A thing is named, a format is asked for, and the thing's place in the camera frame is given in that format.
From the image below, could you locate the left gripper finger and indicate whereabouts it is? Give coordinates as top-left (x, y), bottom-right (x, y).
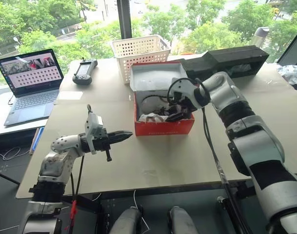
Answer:
top-left (109, 133), bottom-right (134, 145)
top-left (107, 131), bottom-right (134, 139)

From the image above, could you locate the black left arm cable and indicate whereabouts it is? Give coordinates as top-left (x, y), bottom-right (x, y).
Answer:
top-left (69, 155), bottom-right (86, 234)

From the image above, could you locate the dark window frame post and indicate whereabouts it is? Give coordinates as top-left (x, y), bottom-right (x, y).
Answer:
top-left (116, 0), bottom-right (132, 40)

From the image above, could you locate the white side table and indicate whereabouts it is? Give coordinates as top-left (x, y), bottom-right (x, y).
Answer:
top-left (0, 92), bottom-right (50, 137)

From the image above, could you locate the black open shoebox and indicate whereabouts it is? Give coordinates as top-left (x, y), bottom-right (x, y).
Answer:
top-left (181, 45), bottom-right (270, 80)

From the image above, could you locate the black handheld remote controller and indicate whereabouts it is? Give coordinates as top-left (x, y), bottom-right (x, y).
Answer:
top-left (72, 57), bottom-right (98, 86)

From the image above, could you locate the grey laptop with lit screen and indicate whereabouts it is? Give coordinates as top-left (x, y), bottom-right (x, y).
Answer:
top-left (0, 48), bottom-right (65, 127)

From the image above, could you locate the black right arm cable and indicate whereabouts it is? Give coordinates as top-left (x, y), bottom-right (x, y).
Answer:
top-left (167, 78), bottom-right (251, 234)

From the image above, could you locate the blue flat ruler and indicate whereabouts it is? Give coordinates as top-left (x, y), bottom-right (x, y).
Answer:
top-left (33, 127), bottom-right (45, 153)

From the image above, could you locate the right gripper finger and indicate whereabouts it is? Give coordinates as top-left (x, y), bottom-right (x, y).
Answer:
top-left (166, 112), bottom-right (188, 122)
top-left (163, 104), bottom-right (182, 115)

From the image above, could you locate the red shoebox with white lid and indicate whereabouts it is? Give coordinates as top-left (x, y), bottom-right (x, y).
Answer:
top-left (130, 62), bottom-right (196, 137)

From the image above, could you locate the white tissue paper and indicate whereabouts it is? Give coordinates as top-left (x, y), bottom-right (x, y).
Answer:
top-left (138, 112), bottom-right (170, 123)

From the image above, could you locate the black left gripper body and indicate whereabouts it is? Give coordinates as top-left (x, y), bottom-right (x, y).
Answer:
top-left (92, 133), bottom-right (113, 163)

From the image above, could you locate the thin white hanging cable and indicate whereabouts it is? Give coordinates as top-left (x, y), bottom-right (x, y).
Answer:
top-left (133, 190), bottom-right (150, 231)

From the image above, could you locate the grey metal chimney pipe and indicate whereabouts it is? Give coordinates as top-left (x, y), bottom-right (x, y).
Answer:
top-left (253, 26), bottom-right (270, 48)

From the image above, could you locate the white shoe with black trim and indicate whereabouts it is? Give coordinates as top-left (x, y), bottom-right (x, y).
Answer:
top-left (141, 95), bottom-right (174, 116)

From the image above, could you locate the black table frame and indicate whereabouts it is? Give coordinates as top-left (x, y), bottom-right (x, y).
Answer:
top-left (60, 181), bottom-right (259, 234)

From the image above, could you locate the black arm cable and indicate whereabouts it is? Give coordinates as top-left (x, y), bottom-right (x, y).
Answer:
top-left (69, 155), bottom-right (86, 234)
top-left (167, 78), bottom-right (251, 234)

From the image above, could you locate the crumpled silver white wrapping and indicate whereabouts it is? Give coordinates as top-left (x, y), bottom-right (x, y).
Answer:
top-left (277, 64), bottom-right (297, 86)

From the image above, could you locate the white plastic lattice basket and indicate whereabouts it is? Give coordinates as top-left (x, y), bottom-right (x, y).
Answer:
top-left (110, 35), bottom-right (172, 85)

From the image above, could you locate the white floor cable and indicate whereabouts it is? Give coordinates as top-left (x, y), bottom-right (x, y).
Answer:
top-left (0, 145), bottom-right (29, 161)

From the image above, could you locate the white paper card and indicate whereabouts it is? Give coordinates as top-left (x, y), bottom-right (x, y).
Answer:
top-left (57, 91), bottom-right (83, 100)

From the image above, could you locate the grey rounded robot leg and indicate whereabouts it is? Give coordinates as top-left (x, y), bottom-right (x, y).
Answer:
top-left (167, 206), bottom-right (196, 234)
top-left (111, 206), bottom-right (143, 234)

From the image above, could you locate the red cable tie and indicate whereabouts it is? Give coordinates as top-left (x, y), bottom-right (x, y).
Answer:
top-left (70, 199), bottom-right (78, 220)

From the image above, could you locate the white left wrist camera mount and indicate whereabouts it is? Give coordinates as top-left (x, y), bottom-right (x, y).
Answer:
top-left (84, 113), bottom-right (107, 156)

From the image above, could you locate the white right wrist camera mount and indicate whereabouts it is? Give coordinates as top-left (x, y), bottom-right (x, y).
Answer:
top-left (171, 78), bottom-right (197, 103)

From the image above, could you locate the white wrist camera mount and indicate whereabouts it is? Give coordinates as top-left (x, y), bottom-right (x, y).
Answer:
top-left (171, 78), bottom-right (197, 103)
top-left (84, 113), bottom-right (107, 156)

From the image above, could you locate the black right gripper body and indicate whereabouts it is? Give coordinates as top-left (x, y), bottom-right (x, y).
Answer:
top-left (173, 94), bottom-right (195, 115)

